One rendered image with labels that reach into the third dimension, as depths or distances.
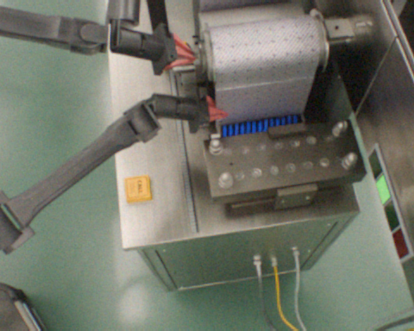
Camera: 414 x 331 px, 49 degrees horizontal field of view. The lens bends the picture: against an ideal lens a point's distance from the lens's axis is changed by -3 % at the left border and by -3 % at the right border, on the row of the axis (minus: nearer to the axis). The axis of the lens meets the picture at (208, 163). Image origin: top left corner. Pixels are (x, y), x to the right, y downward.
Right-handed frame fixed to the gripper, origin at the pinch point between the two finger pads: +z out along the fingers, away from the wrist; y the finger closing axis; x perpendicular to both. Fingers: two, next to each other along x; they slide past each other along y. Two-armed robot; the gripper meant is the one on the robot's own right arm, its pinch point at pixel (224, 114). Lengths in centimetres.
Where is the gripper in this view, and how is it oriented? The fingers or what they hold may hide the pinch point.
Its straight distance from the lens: 118.8
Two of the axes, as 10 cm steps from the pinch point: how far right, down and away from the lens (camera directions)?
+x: 4.5, -4.3, -7.8
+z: 8.8, 0.6, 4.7
